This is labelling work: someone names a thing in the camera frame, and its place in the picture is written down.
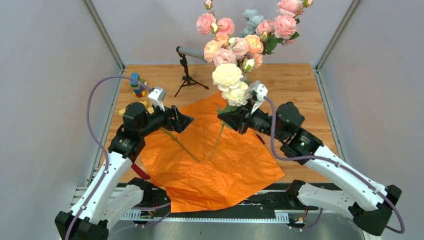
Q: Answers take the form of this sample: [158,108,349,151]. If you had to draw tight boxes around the peach rose flower stem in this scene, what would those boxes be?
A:
[203,23,230,63]

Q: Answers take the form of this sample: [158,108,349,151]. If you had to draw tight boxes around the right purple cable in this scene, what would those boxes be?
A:
[263,96,406,235]

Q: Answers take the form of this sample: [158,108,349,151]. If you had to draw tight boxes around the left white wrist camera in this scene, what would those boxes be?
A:
[148,86,167,112]

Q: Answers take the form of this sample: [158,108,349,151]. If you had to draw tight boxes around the pink white peony stem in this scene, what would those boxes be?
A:
[207,57,257,162]

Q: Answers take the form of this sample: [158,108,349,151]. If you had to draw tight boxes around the pink rose flower stem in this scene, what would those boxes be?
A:
[196,0,235,35]

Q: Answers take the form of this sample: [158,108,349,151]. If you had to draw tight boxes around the colourful toy block train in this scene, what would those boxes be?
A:
[130,72,147,98]

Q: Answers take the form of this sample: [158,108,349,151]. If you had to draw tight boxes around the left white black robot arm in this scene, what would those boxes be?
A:
[54,102,194,240]

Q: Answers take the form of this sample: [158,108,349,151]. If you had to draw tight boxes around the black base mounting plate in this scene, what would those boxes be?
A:
[132,182,319,220]

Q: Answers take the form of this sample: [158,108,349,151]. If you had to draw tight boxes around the orange yellow wrapping paper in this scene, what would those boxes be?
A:
[140,93,285,213]

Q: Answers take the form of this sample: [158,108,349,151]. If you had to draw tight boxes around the yellow rose flower stem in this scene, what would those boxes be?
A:
[118,100,202,164]

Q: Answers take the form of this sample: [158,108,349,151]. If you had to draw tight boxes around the silver microphone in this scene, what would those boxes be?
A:
[176,46,208,63]

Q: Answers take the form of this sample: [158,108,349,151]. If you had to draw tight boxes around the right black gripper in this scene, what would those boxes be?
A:
[218,97,286,142]

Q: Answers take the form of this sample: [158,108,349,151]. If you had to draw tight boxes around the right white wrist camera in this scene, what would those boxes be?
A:
[247,80,268,115]

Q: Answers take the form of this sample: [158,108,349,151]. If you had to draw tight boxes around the orange flowers in vase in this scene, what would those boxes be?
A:
[243,34,264,68]

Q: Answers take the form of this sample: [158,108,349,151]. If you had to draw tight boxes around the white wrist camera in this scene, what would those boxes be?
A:
[247,80,268,115]
[148,86,167,112]

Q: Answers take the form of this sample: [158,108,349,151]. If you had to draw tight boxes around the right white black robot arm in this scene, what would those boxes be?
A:
[218,102,402,236]

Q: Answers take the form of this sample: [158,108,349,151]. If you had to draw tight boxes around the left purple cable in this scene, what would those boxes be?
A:
[64,76,153,240]

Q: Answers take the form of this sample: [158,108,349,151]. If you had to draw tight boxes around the pale pink rose stem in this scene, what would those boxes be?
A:
[213,37,249,66]

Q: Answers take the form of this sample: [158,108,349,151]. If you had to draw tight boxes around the purple cable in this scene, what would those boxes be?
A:
[64,76,153,240]
[263,96,406,235]

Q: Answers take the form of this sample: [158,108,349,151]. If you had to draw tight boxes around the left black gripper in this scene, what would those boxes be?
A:
[138,99,194,137]

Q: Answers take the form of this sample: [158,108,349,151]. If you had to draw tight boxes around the light blue flower stem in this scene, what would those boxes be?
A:
[238,9,265,38]

